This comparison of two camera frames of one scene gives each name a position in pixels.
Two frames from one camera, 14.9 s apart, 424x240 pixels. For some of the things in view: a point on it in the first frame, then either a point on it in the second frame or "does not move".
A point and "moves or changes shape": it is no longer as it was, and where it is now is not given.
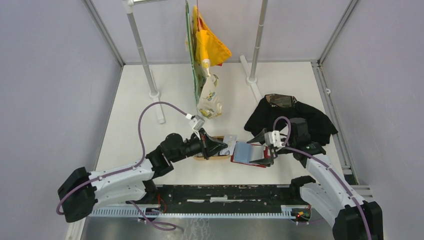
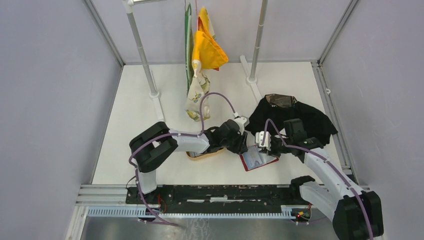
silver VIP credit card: (230, 140) moves or changes shape
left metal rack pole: (128, 5) does not move
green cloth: (197, 74) to (189, 49)
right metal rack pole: (251, 79) does not move
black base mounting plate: (260, 197) does not move
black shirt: (279, 109) does not move
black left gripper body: (194, 145) to (235, 143)
